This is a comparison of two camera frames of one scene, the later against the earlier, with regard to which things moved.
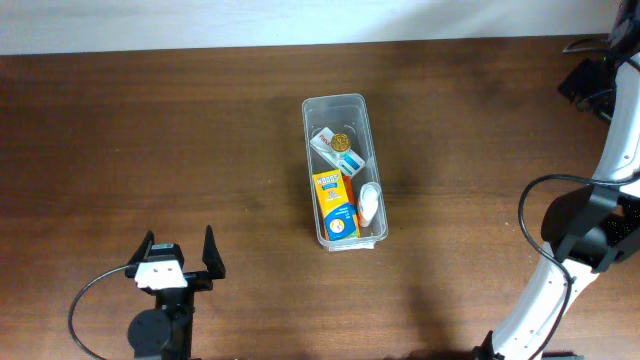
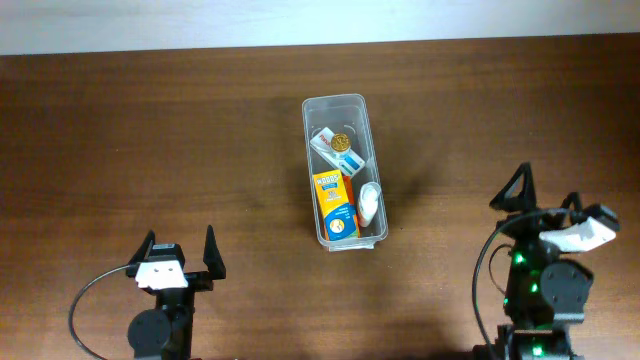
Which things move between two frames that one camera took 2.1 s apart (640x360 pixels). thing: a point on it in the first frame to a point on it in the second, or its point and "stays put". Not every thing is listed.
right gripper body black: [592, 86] to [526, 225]
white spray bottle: [370, 194] stays put
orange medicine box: [349, 190] stays put
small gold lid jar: [340, 142] stays put
